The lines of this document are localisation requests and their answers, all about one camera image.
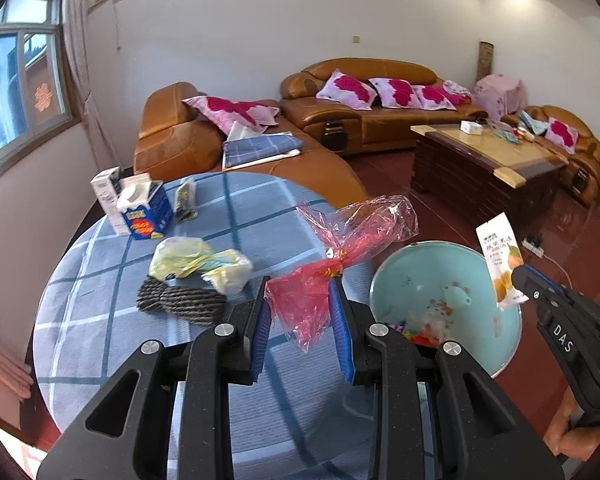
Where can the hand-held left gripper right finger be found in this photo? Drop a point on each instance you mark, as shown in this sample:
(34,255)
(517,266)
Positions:
(341,335)

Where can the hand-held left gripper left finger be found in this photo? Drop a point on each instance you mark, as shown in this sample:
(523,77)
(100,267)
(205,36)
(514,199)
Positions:
(260,330)

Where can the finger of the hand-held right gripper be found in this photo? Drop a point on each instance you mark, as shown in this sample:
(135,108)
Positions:
(535,277)

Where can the white fruit snack packet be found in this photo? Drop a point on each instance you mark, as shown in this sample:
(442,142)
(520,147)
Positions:
(500,260)

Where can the pink plastic bag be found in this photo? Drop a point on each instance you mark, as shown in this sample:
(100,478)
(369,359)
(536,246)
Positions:
(305,300)

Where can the teal bin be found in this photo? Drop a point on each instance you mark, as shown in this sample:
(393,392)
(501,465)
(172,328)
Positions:
(430,280)

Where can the person's right hand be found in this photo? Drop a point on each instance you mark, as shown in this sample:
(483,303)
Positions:
(580,442)

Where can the white power strip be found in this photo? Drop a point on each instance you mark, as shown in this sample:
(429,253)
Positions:
(532,244)

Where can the dark woven cloth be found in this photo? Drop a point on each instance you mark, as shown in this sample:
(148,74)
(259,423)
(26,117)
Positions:
(185,302)

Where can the yellow-green plastic packet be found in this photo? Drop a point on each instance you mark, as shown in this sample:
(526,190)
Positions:
(175,257)

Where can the wooden coffee table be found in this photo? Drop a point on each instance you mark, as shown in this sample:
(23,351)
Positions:
(460,175)

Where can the brown leather armchair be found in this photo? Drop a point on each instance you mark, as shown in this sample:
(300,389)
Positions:
(587,160)

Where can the pink floral pillow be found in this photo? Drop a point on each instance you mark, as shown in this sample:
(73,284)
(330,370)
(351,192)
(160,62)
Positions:
(435,97)
(397,92)
(562,134)
(459,90)
(230,110)
(347,89)

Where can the dark snack packet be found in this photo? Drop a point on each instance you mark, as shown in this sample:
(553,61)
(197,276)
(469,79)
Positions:
(185,200)

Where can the light blue cloth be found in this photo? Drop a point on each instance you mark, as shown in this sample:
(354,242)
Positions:
(532,122)

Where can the blue milk carton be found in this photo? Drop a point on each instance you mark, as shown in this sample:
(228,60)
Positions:
(150,215)

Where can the white tissue box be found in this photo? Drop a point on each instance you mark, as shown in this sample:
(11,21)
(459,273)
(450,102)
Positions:
(472,127)

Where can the folded blue plaid cloth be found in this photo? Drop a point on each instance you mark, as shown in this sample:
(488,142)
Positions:
(260,149)

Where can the pink cloth cover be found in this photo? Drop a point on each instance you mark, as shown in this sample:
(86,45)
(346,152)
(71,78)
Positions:
(500,95)

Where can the brown leather chaise sofa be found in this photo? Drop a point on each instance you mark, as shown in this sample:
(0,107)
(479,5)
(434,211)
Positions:
(180,145)

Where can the white milk carton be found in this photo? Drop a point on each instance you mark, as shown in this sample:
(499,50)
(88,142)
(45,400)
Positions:
(105,200)

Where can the brown leather long sofa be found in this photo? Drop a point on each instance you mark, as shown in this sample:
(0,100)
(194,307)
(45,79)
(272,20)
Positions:
(380,125)

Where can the red paper window decoration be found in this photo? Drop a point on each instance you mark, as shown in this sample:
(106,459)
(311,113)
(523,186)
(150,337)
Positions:
(42,97)

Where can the pink window curtain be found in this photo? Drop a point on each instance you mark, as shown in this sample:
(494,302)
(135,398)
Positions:
(80,60)

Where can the window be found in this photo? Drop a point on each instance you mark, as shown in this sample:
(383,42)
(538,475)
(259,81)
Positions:
(10,85)

